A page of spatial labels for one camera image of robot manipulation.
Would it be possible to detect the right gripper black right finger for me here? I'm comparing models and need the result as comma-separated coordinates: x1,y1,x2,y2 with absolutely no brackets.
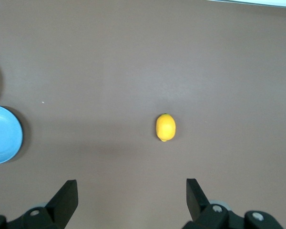
183,178,286,229

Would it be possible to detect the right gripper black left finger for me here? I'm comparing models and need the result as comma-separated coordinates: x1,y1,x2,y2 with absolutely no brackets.
0,179,79,229

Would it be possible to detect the yellow lemon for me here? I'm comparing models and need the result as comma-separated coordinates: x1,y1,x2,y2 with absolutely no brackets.
155,113,177,143

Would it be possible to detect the blue plate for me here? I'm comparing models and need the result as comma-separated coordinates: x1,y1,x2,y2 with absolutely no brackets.
0,104,24,165

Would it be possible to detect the brown table cover sheet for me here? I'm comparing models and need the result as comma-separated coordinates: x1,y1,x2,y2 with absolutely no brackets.
0,0,286,229

